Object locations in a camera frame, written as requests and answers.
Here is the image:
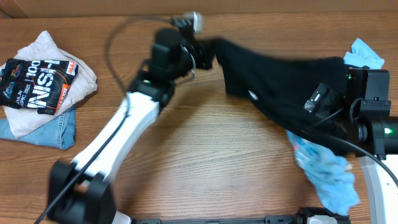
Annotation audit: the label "light blue t-shirt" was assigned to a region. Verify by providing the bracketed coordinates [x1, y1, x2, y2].
[286, 38, 385, 216]

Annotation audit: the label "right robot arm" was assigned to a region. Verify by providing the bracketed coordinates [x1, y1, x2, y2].
[346, 68, 397, 223]

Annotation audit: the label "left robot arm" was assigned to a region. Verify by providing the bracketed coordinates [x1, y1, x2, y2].
[36, 12, 214, 223]

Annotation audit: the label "black printed folded t-shirt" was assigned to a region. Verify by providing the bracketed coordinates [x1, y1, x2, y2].
[1, 58, 79, 115]

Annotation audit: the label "blue folded jeans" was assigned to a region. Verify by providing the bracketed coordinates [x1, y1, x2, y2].
[1, 106, 76, 150]

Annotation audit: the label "beige folded garment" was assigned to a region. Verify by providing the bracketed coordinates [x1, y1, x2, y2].
[1, 31, 98, 139]

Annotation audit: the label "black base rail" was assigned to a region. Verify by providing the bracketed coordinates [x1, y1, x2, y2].
[133, 207, 352, 224]

